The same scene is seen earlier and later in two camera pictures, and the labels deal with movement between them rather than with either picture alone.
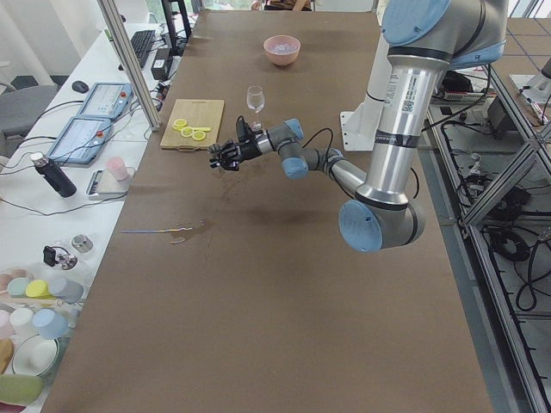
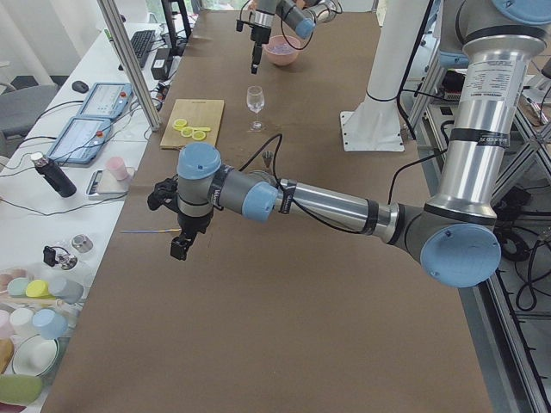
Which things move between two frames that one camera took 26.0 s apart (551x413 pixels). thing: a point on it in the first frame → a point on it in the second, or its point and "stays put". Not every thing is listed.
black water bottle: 45,165 stays put
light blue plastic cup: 52,325 stays put
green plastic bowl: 20,389 stays put
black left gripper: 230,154 → 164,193
